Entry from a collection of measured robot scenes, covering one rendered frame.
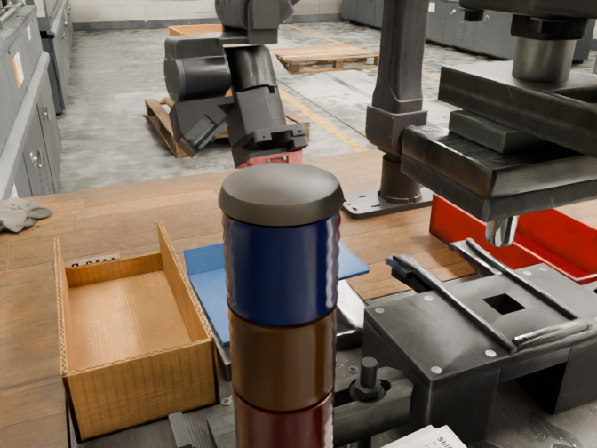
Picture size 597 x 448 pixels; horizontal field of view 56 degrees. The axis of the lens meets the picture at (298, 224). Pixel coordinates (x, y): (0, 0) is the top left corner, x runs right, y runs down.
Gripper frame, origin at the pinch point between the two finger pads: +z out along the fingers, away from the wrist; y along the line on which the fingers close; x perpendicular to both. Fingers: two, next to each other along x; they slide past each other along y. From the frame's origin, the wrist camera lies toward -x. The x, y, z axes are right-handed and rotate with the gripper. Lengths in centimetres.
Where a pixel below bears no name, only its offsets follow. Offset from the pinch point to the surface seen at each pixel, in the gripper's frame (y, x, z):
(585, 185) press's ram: 35.9, 7.8, 4.4
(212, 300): 3.7, -11.7, 7.9
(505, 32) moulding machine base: -452, 511, -175
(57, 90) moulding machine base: -418, -4, -153
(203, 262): -1.6, -10.6, 3.9
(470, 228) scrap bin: 5.7, 22.0, 7.5
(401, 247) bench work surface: -1.9, 16.3, 8.3
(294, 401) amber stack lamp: 46, -19, 8
